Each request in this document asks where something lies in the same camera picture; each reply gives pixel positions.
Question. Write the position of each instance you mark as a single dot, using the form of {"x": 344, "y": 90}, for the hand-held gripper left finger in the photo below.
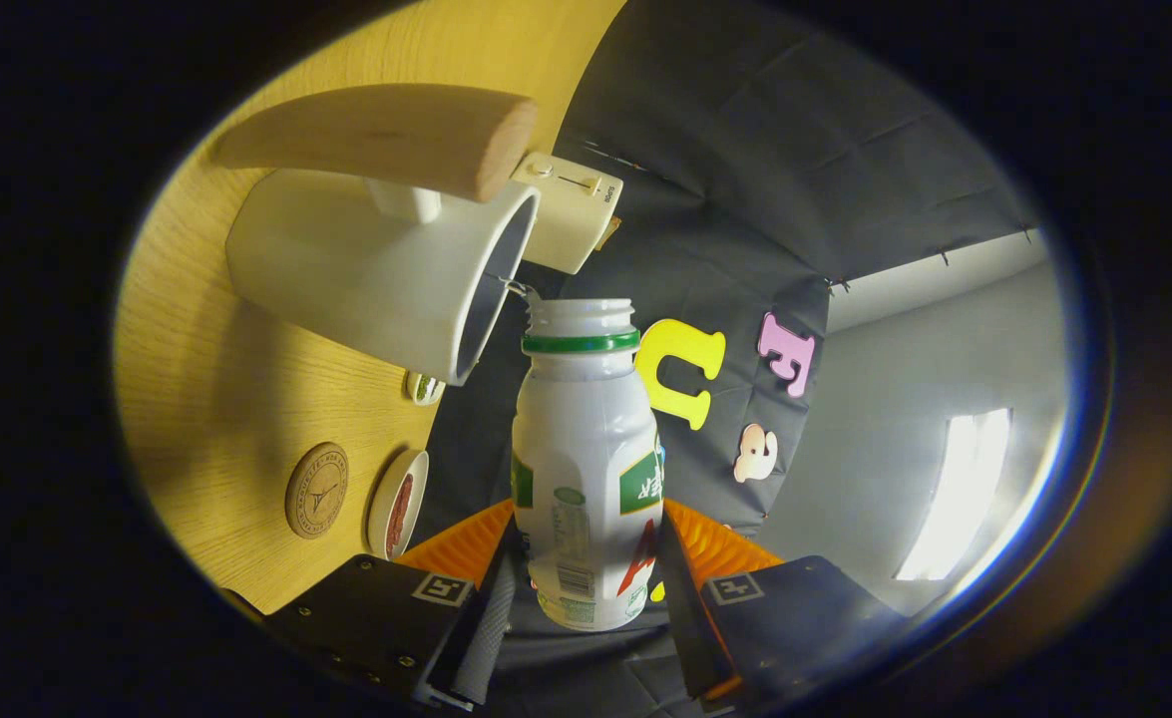
{"x": 376, "y": 608}

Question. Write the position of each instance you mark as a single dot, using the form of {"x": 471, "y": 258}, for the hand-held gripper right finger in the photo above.
{"x": 690, "y": 638}

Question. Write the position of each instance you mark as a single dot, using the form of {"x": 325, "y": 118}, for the round brown coaster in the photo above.
{"x": 316, "y": 491}

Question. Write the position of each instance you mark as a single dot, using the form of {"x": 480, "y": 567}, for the white juice bottle green label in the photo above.
{"x": 586, "y": 449}

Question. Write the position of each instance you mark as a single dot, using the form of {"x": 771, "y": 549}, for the white round plate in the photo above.
{"x": 382, "y": 529}

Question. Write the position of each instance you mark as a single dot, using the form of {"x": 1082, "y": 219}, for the brown meat piece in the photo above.
{"x": 399, "y": 504}

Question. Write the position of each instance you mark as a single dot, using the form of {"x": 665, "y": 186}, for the white divided condiment dish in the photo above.
{"x": 424, "y": 388}

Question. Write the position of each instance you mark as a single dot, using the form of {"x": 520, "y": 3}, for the wooden table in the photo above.
{"x": 206, "y": 379}

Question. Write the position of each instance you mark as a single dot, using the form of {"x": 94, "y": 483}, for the bread slice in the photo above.
{"x": 608, "y": 232}

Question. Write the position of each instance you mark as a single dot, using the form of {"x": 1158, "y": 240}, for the cream toaster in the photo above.
{"x": 571, "y": 229}

